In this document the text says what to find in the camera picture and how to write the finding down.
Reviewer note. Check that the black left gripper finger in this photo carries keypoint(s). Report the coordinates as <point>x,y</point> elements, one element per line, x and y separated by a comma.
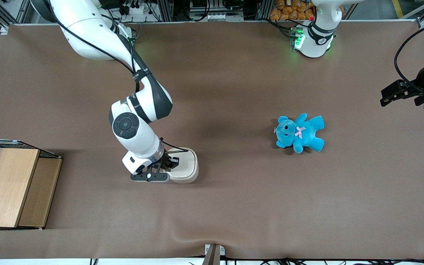
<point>422,100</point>
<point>394,92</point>

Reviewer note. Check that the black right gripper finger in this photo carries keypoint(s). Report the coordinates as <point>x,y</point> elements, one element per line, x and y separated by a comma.
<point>140,177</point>
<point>159,177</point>

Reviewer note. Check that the white trash can lid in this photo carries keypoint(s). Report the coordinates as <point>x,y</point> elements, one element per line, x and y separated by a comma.
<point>187,162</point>

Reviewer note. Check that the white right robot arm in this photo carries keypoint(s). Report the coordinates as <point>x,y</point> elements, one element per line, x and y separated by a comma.
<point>87,29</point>

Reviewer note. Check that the brown table cloth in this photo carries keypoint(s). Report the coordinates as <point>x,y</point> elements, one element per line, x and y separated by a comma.
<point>234,202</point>

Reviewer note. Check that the metal table edge clamp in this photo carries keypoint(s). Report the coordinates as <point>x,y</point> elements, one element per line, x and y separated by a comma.
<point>214,254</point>

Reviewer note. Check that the blue teddy bear plush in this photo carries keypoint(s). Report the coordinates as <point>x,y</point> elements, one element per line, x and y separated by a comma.
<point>307,134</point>

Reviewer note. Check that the dark wooden shelf board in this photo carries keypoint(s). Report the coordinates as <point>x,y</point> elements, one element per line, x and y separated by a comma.
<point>39,195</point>

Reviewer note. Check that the small green-lit electronics box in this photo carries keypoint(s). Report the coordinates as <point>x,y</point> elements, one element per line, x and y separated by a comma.
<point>297,38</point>

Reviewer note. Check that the orange plush toy pile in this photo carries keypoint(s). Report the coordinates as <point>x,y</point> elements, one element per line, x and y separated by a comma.
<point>289,9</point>

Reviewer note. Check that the light wooden shelf board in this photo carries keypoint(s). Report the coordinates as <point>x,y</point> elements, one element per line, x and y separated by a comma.
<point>6,187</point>

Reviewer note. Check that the white power strip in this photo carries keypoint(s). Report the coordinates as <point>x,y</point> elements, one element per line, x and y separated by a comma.
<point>136,8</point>

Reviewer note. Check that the white connector block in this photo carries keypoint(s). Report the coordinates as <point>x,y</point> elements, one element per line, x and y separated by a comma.
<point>215,16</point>

